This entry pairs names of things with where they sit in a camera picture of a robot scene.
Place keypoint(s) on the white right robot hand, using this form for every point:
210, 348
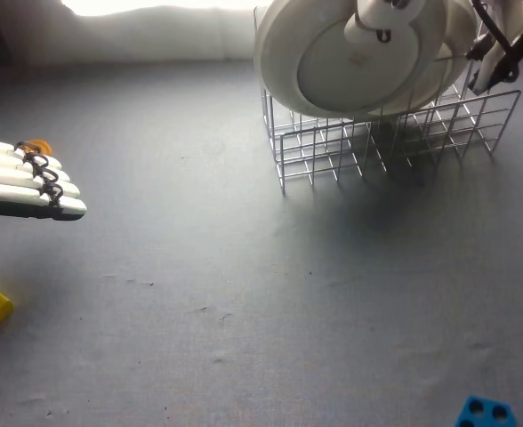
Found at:
377, 22

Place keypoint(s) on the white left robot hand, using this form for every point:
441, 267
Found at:
17, 187

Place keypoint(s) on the white plate with smudged print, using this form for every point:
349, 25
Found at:
324, 75

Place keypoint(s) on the white plate with script print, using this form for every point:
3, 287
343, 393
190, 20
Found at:
459, 44

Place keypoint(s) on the orange swirl toy pastry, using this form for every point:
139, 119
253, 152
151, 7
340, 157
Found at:
41, 146

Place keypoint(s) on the white backdrop sheet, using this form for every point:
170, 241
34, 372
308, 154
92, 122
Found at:
155, 40

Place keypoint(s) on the grey table cloth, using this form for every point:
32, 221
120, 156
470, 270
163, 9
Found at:
288, 311

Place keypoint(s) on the blue block with holes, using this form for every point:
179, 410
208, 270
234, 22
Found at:
488, 416

